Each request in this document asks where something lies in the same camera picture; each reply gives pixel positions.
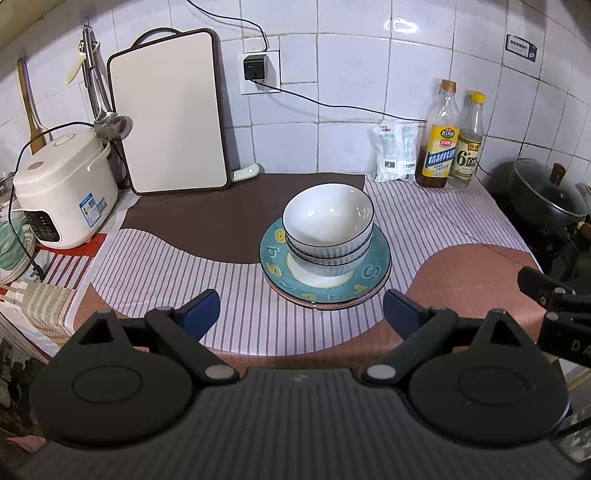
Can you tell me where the wall label sticker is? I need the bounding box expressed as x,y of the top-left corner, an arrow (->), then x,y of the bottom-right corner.
505,34 -> 538,63

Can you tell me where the teal fried egg plate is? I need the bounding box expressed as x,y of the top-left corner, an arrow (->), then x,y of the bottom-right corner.
259,219 -> 391,310

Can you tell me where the striped folded cloth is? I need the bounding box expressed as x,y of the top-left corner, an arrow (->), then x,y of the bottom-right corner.
1,280 -> 76,337

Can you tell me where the cream rice paddle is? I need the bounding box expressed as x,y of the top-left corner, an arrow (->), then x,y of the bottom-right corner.
64,40 -> 87,85

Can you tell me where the white knife handle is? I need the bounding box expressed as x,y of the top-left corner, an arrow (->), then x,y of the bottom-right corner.
230,162 -> 260,183

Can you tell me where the green small fan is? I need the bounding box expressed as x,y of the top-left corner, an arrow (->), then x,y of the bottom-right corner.
0,209 -> 36,284

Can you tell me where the black power cable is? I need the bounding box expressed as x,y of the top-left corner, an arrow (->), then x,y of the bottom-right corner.
184,0 -> 514,181

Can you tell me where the black wok with glass lid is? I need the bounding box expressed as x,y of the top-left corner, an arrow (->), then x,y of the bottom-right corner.
487,158 -> 590,251

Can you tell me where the striped brown table mat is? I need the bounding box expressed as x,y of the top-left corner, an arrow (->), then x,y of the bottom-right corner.
67,173 -> 543,368

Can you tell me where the metal ladle hanging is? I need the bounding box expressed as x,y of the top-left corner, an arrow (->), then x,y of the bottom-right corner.
82,25 -> 132,141

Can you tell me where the white cutting board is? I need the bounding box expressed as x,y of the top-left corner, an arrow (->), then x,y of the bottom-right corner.
106,29 -> 230,195

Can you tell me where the black induction cooker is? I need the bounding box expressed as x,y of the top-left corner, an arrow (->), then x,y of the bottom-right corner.
530,222 -> 590,294

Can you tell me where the wooden spatula hanging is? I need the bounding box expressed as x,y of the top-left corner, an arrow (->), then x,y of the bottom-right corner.
16,57 -> 47,154

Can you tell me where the white plate black rim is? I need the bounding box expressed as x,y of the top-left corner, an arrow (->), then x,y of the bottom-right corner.
276,290 -> 379,311

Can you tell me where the white plastic seasoning bag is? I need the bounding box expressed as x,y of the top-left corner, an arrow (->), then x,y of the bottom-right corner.
372,121 -> 420,182

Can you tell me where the white ribbed bowl large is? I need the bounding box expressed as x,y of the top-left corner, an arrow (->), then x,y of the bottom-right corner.
281,183 -> 375,259

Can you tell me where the wall power socket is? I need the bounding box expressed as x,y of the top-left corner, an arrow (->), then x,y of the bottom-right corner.
238,51 -> 280,95

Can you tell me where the black plug adapter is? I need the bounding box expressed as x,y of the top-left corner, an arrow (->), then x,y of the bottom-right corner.
242,54 -> 267,83

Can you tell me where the yellow label cooking wine bottle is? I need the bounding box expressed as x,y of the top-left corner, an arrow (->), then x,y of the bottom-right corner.
415,80 -> 460,188

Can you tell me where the white vinegar bottle yellow cap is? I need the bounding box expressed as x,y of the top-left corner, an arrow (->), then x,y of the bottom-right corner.
448,91 -> 486,190

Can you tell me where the white rice cooker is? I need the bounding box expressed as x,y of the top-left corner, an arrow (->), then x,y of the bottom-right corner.
13,128 -> 118,249

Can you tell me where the pink bunny carrot plate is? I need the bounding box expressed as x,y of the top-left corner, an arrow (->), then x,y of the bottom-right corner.
264,277 -> 388,311

